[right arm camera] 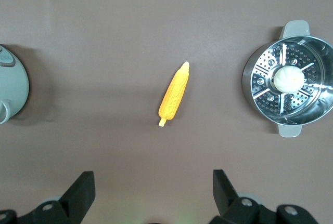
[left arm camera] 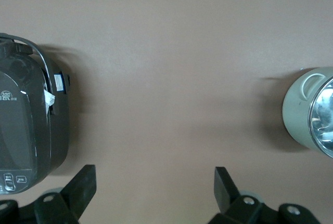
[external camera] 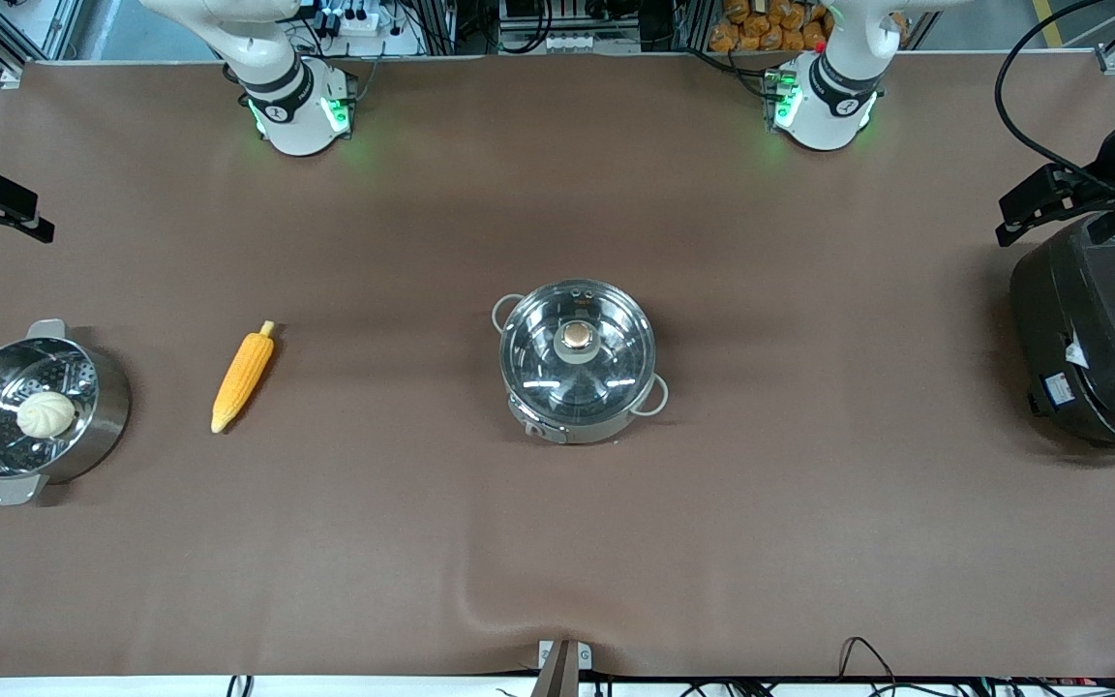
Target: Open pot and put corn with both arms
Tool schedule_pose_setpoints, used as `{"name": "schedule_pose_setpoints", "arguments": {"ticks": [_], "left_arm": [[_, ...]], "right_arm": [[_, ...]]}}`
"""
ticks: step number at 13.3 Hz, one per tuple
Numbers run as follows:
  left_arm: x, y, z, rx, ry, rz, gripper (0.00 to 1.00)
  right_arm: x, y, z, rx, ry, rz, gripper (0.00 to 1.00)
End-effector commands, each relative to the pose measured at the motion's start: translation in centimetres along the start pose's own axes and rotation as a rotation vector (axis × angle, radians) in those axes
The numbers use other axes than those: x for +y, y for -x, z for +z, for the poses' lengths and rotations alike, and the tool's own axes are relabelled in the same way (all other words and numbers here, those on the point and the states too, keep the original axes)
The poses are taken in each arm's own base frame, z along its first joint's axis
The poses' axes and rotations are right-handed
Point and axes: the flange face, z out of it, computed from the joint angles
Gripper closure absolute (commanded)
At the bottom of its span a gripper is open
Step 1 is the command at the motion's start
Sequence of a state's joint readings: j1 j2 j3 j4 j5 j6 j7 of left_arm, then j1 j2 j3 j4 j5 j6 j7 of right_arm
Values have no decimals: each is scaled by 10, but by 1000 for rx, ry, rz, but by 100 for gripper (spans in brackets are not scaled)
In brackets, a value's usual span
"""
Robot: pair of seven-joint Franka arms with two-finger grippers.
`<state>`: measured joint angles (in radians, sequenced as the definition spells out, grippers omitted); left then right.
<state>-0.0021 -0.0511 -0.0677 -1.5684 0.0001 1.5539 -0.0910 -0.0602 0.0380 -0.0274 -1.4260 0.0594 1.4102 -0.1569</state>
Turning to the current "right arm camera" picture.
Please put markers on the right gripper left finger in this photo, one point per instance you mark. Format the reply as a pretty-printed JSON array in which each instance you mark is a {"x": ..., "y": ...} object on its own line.
[{"x": 75, "y": 200}]

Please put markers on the white steamed bun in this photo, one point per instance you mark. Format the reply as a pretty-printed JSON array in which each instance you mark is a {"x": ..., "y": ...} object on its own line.
[{"x": 288, "y": 79}]

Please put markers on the steel steamer pot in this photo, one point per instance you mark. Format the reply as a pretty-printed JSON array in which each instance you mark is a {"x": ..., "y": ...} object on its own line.
[{"x": 262, "y": 78}]

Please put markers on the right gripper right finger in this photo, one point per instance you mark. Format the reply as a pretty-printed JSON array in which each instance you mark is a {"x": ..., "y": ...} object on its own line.
[{"x": 234, "y": 208}]

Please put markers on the brown table mat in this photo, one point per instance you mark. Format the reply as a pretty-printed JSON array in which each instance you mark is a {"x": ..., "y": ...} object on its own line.
[{"x": 104, "y": 26}]

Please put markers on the yellow corn cob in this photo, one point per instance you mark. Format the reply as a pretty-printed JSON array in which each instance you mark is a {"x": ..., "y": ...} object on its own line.
[{"x": 173, "y": 94}]

